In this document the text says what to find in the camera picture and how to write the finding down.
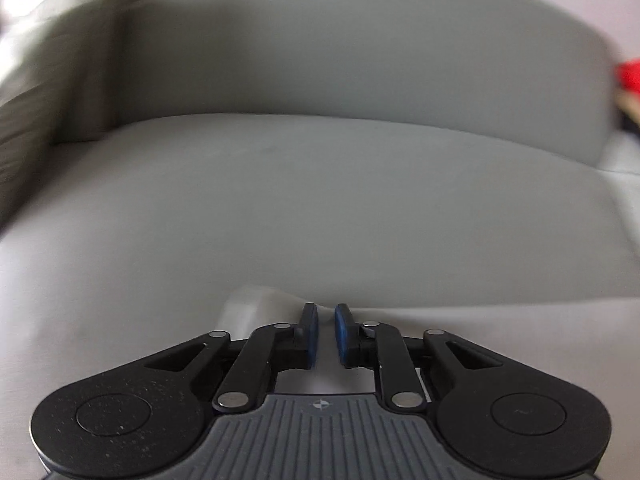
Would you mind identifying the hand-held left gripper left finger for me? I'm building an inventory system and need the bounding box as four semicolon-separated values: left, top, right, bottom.
142;303;321;414

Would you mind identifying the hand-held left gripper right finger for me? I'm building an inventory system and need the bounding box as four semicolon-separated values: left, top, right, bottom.
334;302;504;414

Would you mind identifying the white t-shirt with embroidered script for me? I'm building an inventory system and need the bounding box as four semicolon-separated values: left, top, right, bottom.
219;284;436;397

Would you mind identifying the grey sofa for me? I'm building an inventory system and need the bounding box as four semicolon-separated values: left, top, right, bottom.
0;0;640;441

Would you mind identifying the grey pillow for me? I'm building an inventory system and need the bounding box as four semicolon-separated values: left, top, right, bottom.
597;130;640;177

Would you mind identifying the beige cushion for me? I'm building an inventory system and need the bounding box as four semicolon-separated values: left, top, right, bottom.
0;0;123;226

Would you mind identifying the red cloth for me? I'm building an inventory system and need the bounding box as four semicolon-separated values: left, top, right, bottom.
614;59;640;92

